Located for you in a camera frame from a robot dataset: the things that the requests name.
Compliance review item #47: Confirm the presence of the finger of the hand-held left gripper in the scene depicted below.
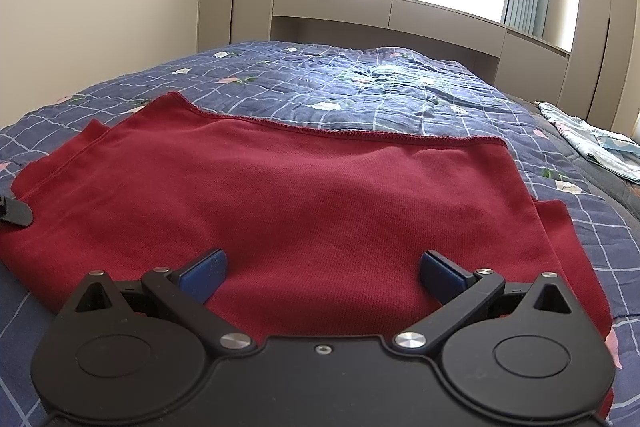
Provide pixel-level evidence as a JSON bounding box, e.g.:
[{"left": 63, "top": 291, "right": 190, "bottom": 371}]
[{"left": 0, "top": 194, "right": 34, "bottom": 228}]

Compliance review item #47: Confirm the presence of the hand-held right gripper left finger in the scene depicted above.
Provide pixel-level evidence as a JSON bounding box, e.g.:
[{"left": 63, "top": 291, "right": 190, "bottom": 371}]
[{"left": 74, "top": 248, "right": 254, "bottom": 353}]

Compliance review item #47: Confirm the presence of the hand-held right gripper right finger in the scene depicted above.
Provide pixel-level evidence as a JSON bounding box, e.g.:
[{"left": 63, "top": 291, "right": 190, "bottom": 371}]
[{"left": 392, "top": 249, "right": 574, "bottom": 353}]

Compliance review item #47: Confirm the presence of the red long-sleeve sweater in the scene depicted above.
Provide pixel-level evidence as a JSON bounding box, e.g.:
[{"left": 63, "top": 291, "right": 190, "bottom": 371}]
[{"left": 0, "top": 92, "right": 613, "bottom": 427}]

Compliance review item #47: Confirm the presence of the light blue patterned cloth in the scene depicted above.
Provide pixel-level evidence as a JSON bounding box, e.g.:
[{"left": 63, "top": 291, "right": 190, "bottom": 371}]
[{"left": 534, "top": 101, "right": 640, "bottom": 182}]

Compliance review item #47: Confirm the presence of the blue plaid floral quilt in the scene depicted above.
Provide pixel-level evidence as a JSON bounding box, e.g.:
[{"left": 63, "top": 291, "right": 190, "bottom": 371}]
[{"left": 0, "top": 41, "right": 640, "bottom": 427}]

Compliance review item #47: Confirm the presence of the beige headboard cabinet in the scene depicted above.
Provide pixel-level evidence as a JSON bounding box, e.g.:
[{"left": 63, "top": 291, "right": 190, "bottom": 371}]
[{"left": 270, "top": 0, "right": 572, "bottom": 94}]

